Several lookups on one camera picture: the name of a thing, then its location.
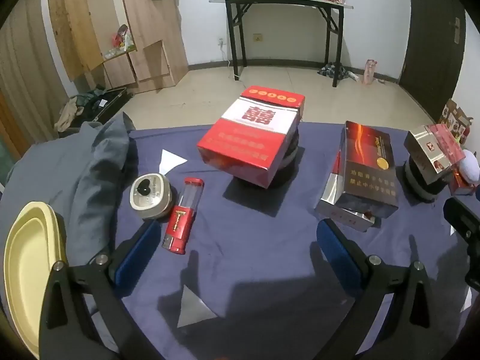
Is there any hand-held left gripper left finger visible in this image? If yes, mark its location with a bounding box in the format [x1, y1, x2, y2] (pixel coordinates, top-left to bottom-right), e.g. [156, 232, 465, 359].
[39, 218, 162, 360]

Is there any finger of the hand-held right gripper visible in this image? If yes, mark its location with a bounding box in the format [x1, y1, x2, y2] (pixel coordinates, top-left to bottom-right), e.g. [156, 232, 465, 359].
[443, 197, 480, 293]

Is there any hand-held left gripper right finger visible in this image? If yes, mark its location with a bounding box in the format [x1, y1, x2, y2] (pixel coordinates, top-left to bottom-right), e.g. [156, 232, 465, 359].
[311, 217, 445, 360]

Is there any silver red carton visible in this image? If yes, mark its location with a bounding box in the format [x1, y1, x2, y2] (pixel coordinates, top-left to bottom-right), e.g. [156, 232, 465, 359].
[403, 123, 466, 185]
[314, 150, 378, 233]

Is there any red clear tube bottle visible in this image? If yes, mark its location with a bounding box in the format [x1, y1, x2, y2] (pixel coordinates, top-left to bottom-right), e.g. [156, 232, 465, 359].
[161, 177, 205, 256]

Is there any silver round tin black heart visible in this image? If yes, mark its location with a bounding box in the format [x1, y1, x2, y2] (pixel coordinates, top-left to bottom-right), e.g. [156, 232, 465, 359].
[129, 172, 178, 222]

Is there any white plush ball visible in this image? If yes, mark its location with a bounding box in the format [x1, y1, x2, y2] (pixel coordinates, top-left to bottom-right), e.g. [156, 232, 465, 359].
[459, 149, 480, 185]

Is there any black round sponge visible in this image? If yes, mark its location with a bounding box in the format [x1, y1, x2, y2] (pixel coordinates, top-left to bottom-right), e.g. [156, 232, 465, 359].
[400, 160, 452, 203]
[232, 125, 301, 189]

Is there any black red flame carton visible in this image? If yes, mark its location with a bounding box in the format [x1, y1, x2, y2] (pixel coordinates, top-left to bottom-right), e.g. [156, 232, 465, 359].
[333, 121, 400, 219]

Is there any cream plastic basin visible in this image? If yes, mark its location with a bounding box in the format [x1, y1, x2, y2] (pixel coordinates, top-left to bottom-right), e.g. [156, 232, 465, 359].
[3, 200, 69, 360]

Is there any large red carton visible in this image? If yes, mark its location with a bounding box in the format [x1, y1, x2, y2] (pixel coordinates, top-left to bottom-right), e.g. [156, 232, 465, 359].
[197, 85, 306, 189]

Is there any small red box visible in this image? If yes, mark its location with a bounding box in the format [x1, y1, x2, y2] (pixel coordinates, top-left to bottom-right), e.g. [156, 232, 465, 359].
[448, 169, 478, 196]

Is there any white triangular marker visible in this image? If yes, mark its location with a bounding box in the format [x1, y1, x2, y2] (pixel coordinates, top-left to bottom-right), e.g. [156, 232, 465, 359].
[159, 149, 188, 175]
[176, 284, 219, 329]

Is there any grey shirt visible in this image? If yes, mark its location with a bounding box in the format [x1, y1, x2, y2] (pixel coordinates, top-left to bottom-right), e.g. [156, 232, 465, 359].
[5, 112, 140, 271]

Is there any black suitcase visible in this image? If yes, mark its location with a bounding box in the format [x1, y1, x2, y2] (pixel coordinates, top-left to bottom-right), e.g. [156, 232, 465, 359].
[80, 87, 134, 125]

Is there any clothes pile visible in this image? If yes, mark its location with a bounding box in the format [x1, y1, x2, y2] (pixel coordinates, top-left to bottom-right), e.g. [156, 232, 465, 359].
[54, 89, 109, 133]

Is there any pink bag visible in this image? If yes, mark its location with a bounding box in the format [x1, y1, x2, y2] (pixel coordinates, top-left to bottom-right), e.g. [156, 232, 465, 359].
[362, 59, 378, 85]

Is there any dark cloth pile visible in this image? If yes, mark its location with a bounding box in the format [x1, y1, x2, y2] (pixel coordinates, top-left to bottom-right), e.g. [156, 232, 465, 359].
[317, 61, 352, 82]

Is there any dark door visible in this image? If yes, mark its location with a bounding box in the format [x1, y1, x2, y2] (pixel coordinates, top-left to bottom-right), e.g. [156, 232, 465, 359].
[398, 0, 468, 121]

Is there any beige curtain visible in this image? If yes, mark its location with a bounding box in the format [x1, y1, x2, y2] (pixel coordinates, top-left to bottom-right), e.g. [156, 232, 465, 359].
[0, 0, 74, 158]

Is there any colourful shelf clutter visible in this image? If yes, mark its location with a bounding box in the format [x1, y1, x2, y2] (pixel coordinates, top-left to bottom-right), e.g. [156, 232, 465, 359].
[103, 24, 136, 61]

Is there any wooden wardrobe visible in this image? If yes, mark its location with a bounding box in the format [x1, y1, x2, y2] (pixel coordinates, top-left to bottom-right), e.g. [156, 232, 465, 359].
[46, 0, 189, 94]

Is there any black folding table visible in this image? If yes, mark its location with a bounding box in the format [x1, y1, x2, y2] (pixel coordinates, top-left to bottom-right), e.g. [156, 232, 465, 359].
[209, 0, 354, 89]

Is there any white charger cable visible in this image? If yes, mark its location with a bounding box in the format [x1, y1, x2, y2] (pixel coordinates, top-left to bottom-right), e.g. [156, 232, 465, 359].
[218, 37, 241, 82]

